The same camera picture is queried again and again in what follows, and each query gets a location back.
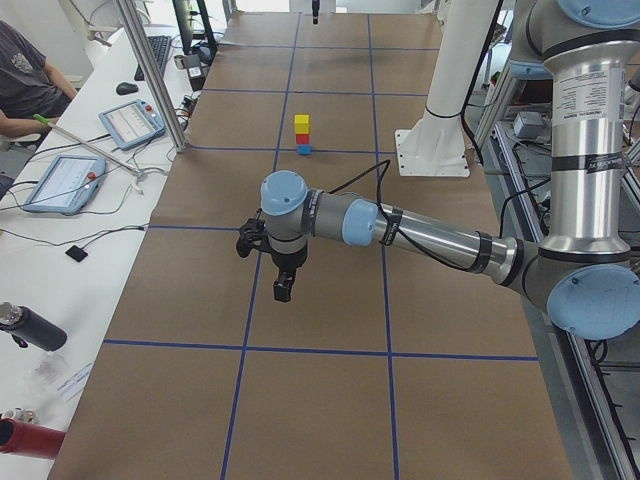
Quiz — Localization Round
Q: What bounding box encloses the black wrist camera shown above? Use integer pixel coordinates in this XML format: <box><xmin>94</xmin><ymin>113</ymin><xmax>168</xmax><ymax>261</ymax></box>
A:
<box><xmin>236</xmin><ymin>217</ymin><xmax>271</xmax><ymax>258</ymax></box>

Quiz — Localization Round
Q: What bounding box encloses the teach pendant far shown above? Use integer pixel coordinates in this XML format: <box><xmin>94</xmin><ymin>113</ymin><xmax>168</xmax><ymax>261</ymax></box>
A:
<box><xmin>98</xmin><ymin>99</ymin><xmax>165</xmax><ymax>151</ymax></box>

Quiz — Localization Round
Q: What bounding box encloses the yellow cube block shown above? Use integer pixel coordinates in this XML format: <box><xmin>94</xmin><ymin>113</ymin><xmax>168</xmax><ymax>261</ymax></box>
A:
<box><xmin>294</xmin><ymin>114</ymin><xmax>310</xmax><ymax>135</ymax></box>

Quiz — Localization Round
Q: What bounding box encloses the red fire extinguisher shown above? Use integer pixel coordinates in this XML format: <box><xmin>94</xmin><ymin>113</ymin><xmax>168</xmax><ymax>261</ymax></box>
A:
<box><xmin>1</xmin><ymin>418</ymin><xmax>66</xmax><ymax>460</ymax></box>

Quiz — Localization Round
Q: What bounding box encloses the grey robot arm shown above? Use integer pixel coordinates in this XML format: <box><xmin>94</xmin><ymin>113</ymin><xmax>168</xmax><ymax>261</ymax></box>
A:
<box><xmin>258</xmin><ymin>1</ymin><xmax>639</xmax><ymax>340</ymax></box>

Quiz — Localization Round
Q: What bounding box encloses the red cube block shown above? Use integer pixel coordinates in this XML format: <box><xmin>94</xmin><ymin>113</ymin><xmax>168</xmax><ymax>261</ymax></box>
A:
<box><xmin>295</xmin><ymin>133</ymin><xmax>310</xmax><ymax>146</ymax></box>

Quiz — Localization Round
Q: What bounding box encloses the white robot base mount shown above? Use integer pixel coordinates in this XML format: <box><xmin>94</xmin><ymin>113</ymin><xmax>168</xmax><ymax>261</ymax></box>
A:
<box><xmin>395</xmin><ymin>0</ymin><xmax>502</xmax><ymax>178</ymax></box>

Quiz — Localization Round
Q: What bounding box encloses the black water bottle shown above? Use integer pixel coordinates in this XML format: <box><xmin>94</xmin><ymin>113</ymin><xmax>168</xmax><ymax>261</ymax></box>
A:
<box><xmin>1</xmin><ymin>302</ymin><xmax>67</xmax><ymax>352</ymax></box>

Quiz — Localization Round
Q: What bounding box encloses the aluminium frame post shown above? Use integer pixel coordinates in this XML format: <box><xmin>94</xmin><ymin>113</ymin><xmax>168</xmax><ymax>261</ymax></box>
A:
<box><xmin>116</xmin><ymin>0</ymin><xmax>186</xmax><ymax>153</ymax></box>

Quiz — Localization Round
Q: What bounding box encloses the black braided cable left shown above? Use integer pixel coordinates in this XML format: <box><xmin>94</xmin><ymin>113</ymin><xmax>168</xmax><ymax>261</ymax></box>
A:
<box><xmin>329</xmin><ymin>159</ymin><xmax>481</xmax><ymax>274</ymax></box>

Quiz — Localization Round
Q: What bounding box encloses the teach pendant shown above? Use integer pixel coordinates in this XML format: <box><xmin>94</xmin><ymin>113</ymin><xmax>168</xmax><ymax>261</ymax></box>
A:
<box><xmin>22</xmin><ymin>154</ymin><xmax>106</xmax><ymax>215</ymax></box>
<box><xmin>98</xmin><ymin>99</ymin><xmax>165</xmax><ymax>151</ymax></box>

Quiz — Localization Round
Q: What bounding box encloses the black computer mouse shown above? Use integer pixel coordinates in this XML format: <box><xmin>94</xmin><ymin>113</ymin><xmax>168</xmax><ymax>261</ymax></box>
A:
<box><xmin>116</xmin><ymin>82</ymin><xmax>139</xmax><ymax>96</ymax></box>

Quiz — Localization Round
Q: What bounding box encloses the blue cube block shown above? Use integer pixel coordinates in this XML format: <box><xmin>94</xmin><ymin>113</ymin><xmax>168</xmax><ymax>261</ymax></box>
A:
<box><xmin>296</xmin><ymin>144</ymin><xmax>312</xmax><ymax>156</ymax></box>

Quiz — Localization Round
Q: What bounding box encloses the seated person grey shirt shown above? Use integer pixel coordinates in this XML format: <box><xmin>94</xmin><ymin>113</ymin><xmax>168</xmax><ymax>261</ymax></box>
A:
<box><xmin>1</xmin><ymin>22</ymin><xmax>77</xmax><ymax>138</ymax></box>

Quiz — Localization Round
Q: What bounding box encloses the teach pendant near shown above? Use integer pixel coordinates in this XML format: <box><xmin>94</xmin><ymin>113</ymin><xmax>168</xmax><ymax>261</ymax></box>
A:
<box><xmin>22</xmin><ymin>154</ymin><xmax>106</xmax><ymax>215</ymax></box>

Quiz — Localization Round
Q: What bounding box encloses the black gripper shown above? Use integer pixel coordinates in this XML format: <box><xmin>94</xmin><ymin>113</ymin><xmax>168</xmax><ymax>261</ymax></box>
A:
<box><xmin>270</xmin><ymin>247</ymin><xmax>308</xmax><ymax>303</ymax></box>
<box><xmin>311</xmin><ymin>0</ymin><xmax>320</xmax><ymax>24</ymax></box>

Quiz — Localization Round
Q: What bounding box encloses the black keyboard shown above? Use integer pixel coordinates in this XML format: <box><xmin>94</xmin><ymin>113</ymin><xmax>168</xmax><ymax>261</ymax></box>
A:
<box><xmin>147</xmin><ymin>35</ymin><xmax>172</xmax><ymax>78</ymax></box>

